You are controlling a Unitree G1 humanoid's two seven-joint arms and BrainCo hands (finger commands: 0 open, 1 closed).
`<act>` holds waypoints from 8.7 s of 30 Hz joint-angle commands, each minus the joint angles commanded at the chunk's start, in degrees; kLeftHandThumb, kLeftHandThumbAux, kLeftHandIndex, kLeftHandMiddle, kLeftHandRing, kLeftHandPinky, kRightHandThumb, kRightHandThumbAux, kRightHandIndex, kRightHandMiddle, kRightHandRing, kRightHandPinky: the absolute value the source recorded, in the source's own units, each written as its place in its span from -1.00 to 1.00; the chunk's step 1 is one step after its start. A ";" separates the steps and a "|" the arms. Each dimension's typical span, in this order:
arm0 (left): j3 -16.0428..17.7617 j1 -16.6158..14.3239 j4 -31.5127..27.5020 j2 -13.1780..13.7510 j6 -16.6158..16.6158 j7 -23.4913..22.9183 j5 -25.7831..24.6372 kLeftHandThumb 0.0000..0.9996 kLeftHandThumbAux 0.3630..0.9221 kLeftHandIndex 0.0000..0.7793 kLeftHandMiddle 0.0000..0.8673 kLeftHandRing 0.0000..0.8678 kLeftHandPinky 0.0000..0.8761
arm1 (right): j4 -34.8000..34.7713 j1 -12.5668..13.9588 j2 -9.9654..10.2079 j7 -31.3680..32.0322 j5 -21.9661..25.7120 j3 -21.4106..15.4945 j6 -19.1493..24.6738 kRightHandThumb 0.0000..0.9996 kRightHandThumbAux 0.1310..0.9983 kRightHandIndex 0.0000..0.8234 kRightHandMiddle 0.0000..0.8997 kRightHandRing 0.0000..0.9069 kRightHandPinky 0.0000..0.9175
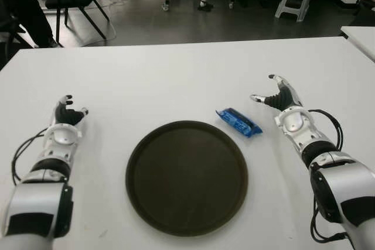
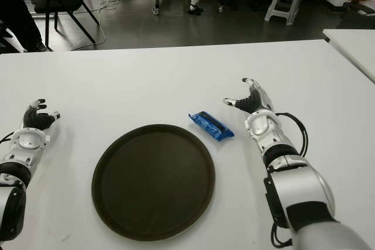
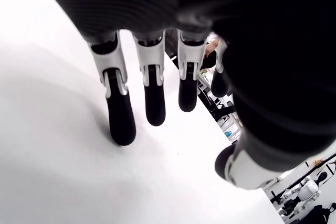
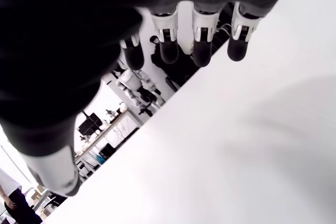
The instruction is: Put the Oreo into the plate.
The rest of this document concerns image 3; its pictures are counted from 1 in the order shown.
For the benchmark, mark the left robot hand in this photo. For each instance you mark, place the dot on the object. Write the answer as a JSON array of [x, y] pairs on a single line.
[[236, 11]]

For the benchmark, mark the seated person white shirt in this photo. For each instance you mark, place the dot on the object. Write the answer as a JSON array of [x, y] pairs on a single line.
[[211, 47]]

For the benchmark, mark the white humanoid robot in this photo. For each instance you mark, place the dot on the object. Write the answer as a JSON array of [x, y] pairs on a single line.
[[308, 188]]

